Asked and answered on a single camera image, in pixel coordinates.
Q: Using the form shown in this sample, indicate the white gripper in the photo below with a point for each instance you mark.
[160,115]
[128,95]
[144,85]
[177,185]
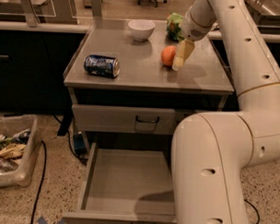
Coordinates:
[192,29]

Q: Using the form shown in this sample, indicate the orange fruit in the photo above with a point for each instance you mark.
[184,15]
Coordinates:
[167,55]

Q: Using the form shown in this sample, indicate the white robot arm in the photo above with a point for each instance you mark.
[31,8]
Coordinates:
[209,149]

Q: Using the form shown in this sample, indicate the grey drawer cabinet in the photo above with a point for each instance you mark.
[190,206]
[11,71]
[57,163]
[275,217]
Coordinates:
[143,81]

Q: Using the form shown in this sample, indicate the closed top drawer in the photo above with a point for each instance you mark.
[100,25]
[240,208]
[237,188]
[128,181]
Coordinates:
[159,121]

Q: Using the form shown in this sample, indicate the open middle drawer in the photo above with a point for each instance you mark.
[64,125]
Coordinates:
[124,186]

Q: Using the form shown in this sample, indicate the green chip bag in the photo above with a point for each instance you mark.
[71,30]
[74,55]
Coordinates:
[173,27]

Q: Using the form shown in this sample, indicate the white bowl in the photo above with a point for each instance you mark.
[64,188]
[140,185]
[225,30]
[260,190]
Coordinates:
[141,30]

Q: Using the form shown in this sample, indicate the blue soda can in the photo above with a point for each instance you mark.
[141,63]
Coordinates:
[102,66]

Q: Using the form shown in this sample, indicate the blue power adapter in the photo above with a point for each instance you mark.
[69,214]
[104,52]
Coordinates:
[79,145]

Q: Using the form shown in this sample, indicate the clear plastic trash bin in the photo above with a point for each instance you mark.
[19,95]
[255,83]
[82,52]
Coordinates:
[19,146]

